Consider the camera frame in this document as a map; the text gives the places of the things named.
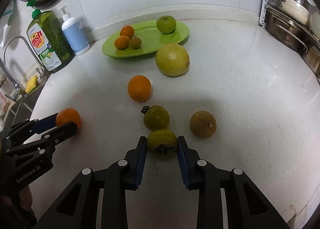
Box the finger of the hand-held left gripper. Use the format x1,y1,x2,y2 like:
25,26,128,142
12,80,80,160
0,112,60,146
5,122,78,158

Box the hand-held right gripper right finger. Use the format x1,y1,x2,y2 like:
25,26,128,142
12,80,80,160
176,135,291,229

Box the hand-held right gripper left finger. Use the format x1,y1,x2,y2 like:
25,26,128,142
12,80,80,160
32,136,148,229

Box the orange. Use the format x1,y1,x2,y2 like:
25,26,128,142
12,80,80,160
55,108,82,130
120,25,135,39
128,75,152,103
114,36,130,50

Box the green persimmon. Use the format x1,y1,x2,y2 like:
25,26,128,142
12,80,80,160
141,105,170,131
146,128,178,157

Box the brown round fruit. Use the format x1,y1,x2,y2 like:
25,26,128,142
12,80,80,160
129,37,142,49
189,110,217,138

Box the green plate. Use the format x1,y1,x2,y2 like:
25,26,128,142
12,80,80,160
101,20,190,58

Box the green apple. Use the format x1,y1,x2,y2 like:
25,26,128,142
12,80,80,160
156,15,177,34

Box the person's left hand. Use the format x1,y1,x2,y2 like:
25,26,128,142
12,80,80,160
18,186,33,212

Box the kitchen sink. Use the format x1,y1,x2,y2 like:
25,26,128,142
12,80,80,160
0,93,34,125

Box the yellow sponge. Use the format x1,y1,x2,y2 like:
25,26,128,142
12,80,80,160
25,75,39,94

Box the green dish soap bottle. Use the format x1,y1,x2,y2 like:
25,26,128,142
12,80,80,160
26,0,76,74

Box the chrome gooseneck faucet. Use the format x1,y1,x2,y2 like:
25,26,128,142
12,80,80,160
3,36,52,80

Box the white blue pump bottle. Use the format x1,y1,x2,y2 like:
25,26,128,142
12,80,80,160
58,5,90,56

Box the large yellow-green citrus fruit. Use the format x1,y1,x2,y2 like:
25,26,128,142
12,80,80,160
155,43,190,77

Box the small steel pot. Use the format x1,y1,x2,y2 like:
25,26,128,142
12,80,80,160
301,46,320,77

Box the large steel pot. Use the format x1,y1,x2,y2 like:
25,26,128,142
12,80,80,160
265,9,310,53

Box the metal pot rack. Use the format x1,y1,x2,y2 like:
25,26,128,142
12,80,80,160
258,0,320,80

